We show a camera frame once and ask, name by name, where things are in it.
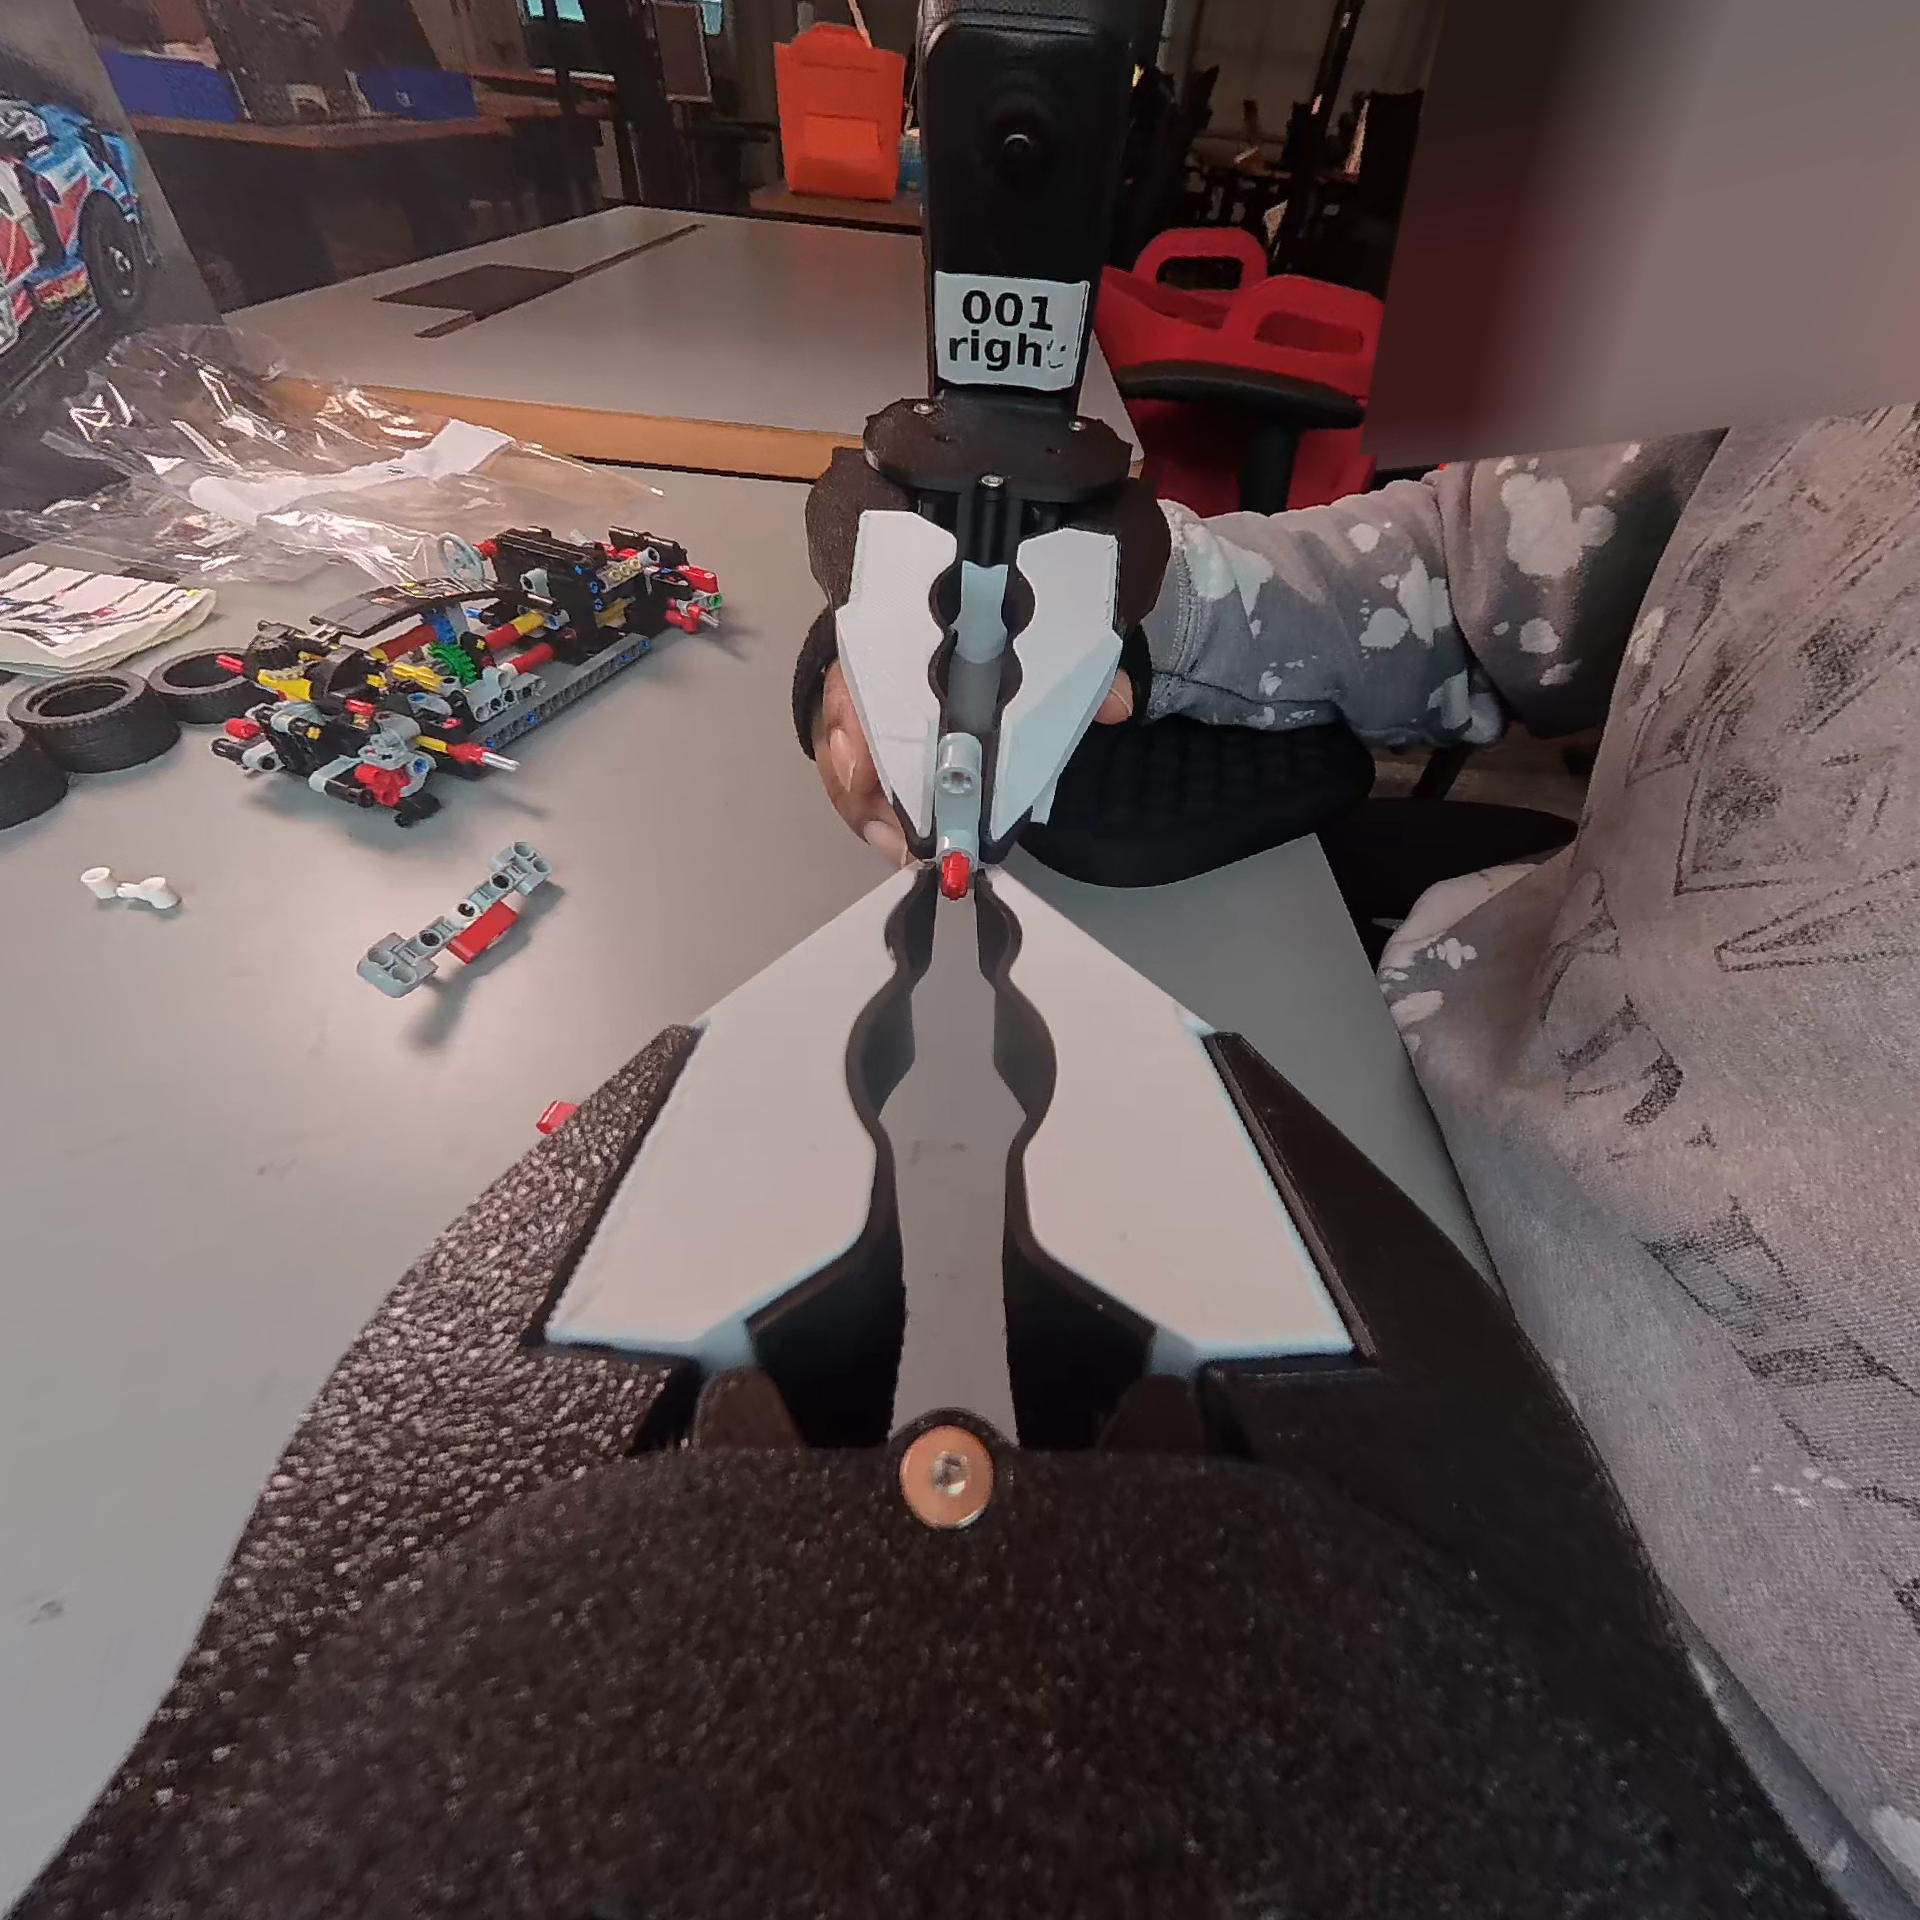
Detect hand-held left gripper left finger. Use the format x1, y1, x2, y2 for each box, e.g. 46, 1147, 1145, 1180
543, 866, 917, 1363

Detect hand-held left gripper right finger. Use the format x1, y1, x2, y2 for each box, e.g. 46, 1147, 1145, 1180
978, 871, 1362, 1373

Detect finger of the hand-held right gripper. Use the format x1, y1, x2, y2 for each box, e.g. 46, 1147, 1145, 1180
978, 525, 1126, 868
832, 508, 962, 859

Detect grey connector piece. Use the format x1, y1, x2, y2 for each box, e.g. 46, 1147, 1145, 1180
929, 732, 989, 865

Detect person's right forearm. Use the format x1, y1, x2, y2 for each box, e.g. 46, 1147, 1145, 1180
1151, 427, 1728, 748

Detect grey desk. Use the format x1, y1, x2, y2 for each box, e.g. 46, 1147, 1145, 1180
0, 451, 1502, 1848

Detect person's right hand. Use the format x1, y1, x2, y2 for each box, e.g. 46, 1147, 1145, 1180
814, 657, 1142, 868

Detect orange plastic bin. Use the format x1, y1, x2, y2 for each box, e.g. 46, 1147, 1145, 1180
772, 20, 914, 201

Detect black office chair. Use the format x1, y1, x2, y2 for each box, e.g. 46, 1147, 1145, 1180
1020, 721, 1580, 969

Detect red office chair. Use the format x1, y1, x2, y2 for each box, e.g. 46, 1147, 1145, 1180
1092, 225, 1390, 515

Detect wood-edged grey table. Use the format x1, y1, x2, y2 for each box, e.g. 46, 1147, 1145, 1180
223, 201, 1145, 484

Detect grey red beam assembly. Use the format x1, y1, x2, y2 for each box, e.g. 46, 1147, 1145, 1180
357, 844, 564, 1000

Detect toy car chassis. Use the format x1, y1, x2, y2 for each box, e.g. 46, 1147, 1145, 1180
216, 525, 733, 829

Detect person's grey patterned sweatshirt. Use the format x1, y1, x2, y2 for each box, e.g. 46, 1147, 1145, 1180
1380, 403, 1920, 1920

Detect clear plastic bags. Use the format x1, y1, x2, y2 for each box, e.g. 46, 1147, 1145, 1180
0, 329, 663, 591

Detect black toy tire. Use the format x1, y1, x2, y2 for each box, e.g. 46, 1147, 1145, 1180
6, 672, 145, 778
0, 721, 71, 832
150, 648, 252, 730

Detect sticker sheet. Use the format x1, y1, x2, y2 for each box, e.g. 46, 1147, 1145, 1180
0, 563, 216, 676

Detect toy car set box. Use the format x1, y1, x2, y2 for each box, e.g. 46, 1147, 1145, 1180
0, 42, 230, 425

